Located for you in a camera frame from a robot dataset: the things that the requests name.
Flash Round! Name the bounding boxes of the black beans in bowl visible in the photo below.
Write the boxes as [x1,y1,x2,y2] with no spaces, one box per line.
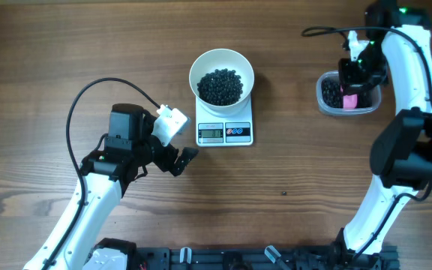
[196,69,243,107]

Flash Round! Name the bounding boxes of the white bowl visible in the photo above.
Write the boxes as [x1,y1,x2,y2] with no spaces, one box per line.
[189,49,255,113]

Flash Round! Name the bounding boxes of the clear plastic container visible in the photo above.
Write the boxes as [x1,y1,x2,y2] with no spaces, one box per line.
[316,70,382,116]

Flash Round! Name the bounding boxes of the white digital kitchen scale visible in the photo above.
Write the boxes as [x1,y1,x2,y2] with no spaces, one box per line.
[196,96,254,147]

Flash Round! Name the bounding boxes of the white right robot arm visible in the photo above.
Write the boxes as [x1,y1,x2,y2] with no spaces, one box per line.
[339,1,432,265]

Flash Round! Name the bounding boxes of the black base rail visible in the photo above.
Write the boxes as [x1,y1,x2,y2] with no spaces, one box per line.
[76,234,401,270]

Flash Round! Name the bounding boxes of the black beans in container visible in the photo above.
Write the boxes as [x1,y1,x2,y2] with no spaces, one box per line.
[321,78,343,109]

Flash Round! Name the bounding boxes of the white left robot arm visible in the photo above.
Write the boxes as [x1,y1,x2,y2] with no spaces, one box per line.
[25,103,198,269]

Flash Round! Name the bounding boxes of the pink scoop blue handle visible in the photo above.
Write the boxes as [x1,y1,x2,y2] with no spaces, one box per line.
[340,87,358,110]

